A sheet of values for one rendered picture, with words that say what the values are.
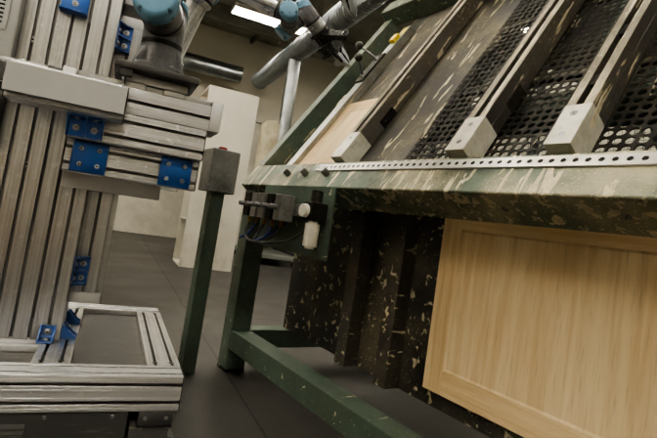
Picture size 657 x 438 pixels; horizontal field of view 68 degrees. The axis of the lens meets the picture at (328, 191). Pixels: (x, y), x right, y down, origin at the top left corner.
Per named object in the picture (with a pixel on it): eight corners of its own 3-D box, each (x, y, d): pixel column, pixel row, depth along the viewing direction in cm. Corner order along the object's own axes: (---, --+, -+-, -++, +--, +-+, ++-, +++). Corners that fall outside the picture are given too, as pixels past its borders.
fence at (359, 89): (290, 172, 204) (284, 165, 202) (408, 34, 239) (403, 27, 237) (297, 172, 200) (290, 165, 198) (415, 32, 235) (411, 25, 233)
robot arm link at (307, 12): (286, 8, 210) (301, -5, 211) (302, 29, 214) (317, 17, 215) (292, 6, 203) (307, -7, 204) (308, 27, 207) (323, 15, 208)
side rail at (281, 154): (273, 182, 227) (257, 165, 223) (396, 37, 268) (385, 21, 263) (279, 182, 222) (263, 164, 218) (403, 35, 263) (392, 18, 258)
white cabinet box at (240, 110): (172, 259, 584) (200, 94, 599) (220, 264, 608) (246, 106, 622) (178, 266, 530) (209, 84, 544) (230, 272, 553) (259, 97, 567)
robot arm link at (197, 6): (137, 76, 195) (195, -42, 199) (148, 86, 209) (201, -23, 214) (164, 89, 195) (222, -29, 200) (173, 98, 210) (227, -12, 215)
